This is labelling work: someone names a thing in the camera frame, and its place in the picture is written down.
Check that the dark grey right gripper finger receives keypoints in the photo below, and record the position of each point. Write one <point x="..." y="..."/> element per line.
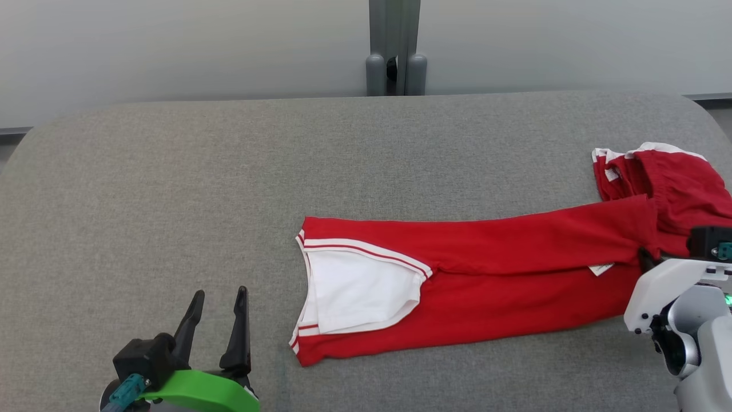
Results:
<point x="647" y="260"/>

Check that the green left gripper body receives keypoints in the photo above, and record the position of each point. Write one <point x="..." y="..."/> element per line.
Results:
<point x="200" y="392"/>

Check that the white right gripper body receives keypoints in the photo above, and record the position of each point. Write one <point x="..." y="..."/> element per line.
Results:
<point x="657" y="286"/>

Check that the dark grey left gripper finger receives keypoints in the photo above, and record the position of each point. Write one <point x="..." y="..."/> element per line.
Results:
<point x="239" y="343"/>
<point x="189" y="332"/>

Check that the red shirt with white sleeves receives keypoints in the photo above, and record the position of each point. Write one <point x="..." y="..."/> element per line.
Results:
<point x="486" y="269"/>

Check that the red shorts with white trim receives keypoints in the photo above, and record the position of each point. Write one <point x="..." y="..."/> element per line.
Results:
<point x="680" y="189"/>

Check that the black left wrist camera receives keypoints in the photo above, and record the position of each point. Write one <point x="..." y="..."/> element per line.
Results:
<point x="143" y="357"/>

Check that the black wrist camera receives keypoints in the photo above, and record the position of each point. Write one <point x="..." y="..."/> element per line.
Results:
<point x="703" y="240"/>
<point x="143" y="357"/>

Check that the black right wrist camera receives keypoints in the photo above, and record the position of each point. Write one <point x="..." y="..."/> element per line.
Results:
<point x="703" y="240"/>

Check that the teal right camera connector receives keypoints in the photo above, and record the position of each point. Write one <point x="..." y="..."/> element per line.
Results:
<point x="725" y="250"/>

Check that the grey metal partition post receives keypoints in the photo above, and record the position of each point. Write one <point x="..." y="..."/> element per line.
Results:
<point x="414" y="40"/>
<point x="377" y="40"/>

